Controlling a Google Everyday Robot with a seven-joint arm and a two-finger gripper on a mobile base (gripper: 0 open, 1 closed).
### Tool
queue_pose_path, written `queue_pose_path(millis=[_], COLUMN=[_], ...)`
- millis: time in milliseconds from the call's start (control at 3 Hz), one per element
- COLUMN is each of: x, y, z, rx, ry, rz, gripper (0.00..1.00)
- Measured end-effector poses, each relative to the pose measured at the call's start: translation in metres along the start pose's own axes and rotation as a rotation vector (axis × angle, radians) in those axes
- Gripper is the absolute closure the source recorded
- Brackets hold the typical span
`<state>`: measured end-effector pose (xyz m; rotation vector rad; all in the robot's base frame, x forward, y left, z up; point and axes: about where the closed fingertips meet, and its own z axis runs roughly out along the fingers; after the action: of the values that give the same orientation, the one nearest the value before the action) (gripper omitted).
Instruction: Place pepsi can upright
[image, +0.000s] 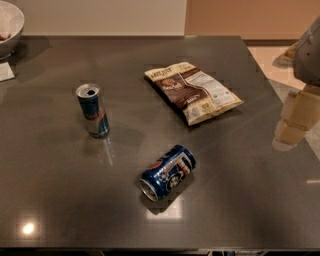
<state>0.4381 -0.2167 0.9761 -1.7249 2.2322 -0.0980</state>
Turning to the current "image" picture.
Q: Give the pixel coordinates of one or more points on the brown white snack bag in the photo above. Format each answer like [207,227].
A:
[198,95]

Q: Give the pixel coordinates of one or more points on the white paper napkin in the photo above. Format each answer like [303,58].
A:
[6,72]

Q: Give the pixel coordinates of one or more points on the blue silver red bull can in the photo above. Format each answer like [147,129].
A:
[91,103]

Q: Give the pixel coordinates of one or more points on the white bowl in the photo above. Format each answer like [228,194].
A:
[11,26]

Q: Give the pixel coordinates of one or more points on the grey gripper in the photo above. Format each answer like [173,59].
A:
[308,56]

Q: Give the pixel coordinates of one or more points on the blue pepsi can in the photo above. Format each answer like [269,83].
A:
[167,173]

